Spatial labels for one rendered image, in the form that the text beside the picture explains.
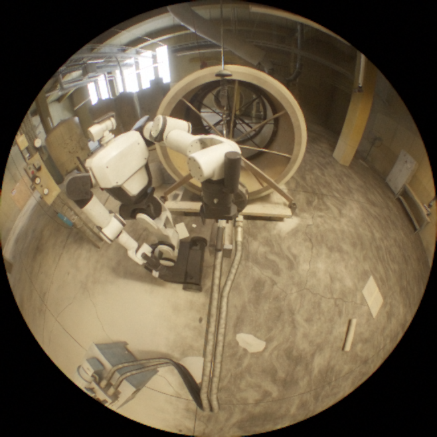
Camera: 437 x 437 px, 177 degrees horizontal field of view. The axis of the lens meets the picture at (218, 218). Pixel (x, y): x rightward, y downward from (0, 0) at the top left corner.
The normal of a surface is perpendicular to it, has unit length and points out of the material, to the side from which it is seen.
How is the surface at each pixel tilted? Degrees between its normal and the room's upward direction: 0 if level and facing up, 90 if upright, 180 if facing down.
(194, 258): 0
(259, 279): 0
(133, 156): 84
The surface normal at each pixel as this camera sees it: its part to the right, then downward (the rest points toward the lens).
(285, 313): -0.03, -0.61
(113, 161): 0.87, 0.30
